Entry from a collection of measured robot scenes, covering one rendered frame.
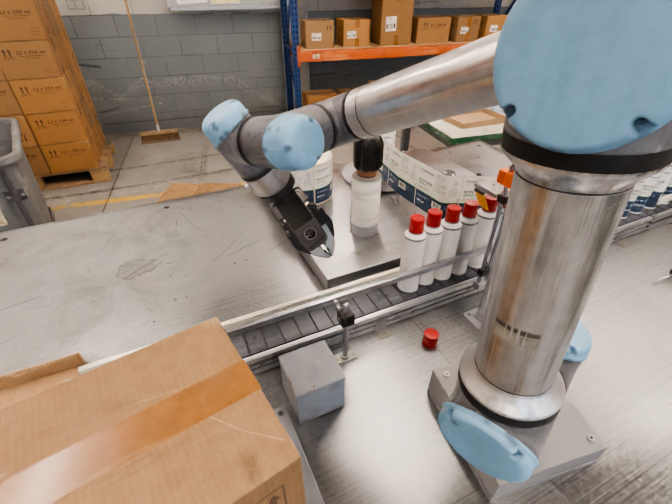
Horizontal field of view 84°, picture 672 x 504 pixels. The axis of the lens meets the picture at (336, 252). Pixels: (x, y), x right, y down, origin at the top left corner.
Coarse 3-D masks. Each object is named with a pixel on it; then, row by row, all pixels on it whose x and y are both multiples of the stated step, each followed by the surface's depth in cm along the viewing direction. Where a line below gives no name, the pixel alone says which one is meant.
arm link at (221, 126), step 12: (216, 108) 58; (228, 108) 56; (240, 108) 56; (204, 120) 57; (216, 120) 55; (228, 120) 54; (240, 120) 55; (204, 132) 56; (216, 132) 55; (228, 132) 55; (216, 144) 57; (228, 144) 56; (228, 156) 58; (240, 156) 56; (240, 168) 60; (252, 168) 60; (264, 168) 61; (252, 180) 62
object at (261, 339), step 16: (624, 224) 120; (384, 288) 95; (432, 288) 95; (352, 304) 90; (368, 304) 90; (384, 304) 90; (288, 320) 86; (304, 320) 86; (320, 320) 86; (336, 320) 86; (240, 336) 82; (256, 336) 82; (272, 336) 82; (288, 336) 82; (304, 336) 82; (240, 352) 78; (256, 352) 78
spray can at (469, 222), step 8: (472, 200) 89; (464, 208) 89; (472, 208) 88; (464, 216) 90; (472, 216) 89; (464, 224) 90; (472, 224) 89; (464, 232) 91; (472, 232) 91; (464, 240) 92; (472, 240) 92; (464, 248) 93; (456, 264) 97; (464, 264) 96; (456, 272) 98; (464, 272) 99
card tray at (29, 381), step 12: (60, 360) 79; (72, 360) 80; (12, 372) 76; (24, 372) 77; (36, 372) 78; (48, 372) 79; (60, 372) 80; (72, 372) 80; (0, 384) 76; (12, 384) 77; (24, 384) 78; (36, 384) 78; (48, 384) 78; (0, 396) 75; (12, 396) 75; (24, 396) 75; (0, 408) 73
